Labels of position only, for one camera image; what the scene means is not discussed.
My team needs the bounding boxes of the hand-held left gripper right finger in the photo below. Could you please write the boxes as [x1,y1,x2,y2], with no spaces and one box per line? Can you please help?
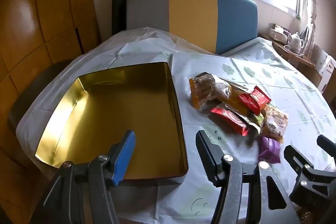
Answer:
[196,130,301,224]

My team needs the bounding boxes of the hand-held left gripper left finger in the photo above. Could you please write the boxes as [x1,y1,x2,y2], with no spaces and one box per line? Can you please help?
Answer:
[43,130,137,224]

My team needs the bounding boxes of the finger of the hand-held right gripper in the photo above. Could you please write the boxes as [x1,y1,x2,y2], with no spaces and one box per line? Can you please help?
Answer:
[283,145,336,207]
[317,135,336,155]

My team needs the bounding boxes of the purple snack packet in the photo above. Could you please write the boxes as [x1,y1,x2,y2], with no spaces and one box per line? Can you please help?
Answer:
[258,136,281,164]

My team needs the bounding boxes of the clear brown snack packet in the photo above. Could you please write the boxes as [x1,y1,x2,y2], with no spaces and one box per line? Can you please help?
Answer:
[261,105,289,144]

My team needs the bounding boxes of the gold metal tin box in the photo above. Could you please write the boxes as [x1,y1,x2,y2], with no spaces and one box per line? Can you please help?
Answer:
[35,62,189,182]

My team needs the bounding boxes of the cracker packet green ends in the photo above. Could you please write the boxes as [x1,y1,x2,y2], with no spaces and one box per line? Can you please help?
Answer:
[222,84,264,134]

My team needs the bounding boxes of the large red gold-print packet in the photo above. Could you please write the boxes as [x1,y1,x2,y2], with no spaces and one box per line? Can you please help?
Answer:
[238,93,261,115]

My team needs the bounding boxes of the clear snack bag orange trim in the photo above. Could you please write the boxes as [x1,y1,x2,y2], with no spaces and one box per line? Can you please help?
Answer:
[189,72,233,109]

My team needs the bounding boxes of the red and white packet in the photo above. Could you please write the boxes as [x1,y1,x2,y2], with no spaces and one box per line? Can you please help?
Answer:
[211,106,250,136]

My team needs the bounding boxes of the small dark red packet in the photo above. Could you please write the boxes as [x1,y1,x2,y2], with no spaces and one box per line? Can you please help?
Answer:
[251,86,272,107]

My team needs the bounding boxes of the white printed box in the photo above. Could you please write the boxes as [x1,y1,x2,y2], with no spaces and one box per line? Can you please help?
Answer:
[314,48,336,98]

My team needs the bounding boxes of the wooden side table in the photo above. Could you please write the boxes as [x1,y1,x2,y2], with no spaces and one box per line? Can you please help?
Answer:
[259,32,323,88]

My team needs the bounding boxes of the white cloud print tablecloth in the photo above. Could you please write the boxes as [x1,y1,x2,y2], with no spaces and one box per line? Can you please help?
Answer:
[16,27,336,224]

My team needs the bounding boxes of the white teapot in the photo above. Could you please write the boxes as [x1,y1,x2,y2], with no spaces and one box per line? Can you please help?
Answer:
[287,32,305,48]

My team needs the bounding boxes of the patterned window curtain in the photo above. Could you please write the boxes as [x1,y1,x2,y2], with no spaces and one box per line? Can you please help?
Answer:
[297,0,319,56]

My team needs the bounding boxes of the patterned tissue box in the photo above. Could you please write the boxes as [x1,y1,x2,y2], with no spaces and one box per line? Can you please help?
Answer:
[269,24,290,42]

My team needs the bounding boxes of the black rolled mat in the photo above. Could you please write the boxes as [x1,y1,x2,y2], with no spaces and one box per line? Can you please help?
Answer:
[112,0,131,35]

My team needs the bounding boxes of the grey yellow blue padded backrest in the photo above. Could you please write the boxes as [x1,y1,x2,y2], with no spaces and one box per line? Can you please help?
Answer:
[126,0,258,55]

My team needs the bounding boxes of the wooden wardrobe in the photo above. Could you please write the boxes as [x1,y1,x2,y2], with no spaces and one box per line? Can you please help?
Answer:
[0,0,103,98]

